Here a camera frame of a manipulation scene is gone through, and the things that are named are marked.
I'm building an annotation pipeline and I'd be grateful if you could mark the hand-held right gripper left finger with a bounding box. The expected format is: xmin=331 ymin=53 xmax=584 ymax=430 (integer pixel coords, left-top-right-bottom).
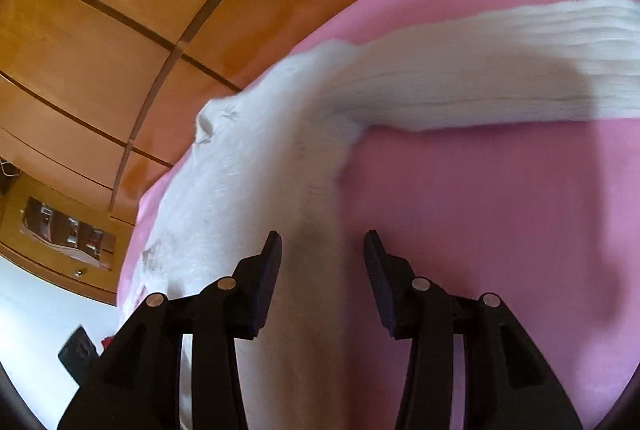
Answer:
xmin=57 ymin=231 xmax=282 ymax=430

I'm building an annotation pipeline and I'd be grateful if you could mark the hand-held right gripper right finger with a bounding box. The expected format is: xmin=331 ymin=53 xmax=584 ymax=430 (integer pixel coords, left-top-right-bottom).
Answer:
xmin=364 ymin=230 xmax=584 ymax=430

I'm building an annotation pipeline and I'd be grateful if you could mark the white knit sweater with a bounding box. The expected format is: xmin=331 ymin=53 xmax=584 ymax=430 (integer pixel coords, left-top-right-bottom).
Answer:
xmin=137 ymin=0 xmax=640 ymax=430

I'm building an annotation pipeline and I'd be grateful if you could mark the wooden cabinet with open niche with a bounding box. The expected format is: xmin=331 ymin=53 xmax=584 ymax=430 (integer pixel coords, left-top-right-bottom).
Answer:
xmin=0 ymin=157 xmax=138 ymax=308

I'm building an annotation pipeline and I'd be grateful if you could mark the pink bed sheet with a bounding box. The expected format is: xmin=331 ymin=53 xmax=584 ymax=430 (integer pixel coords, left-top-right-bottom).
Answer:
xmin=117 ymin=0 xmax=640 ymax=430

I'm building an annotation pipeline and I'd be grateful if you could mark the wooden wardrobe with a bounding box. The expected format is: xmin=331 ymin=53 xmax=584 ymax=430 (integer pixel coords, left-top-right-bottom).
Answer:
xmin=0 ymin=0 xmax=551 ymax=231

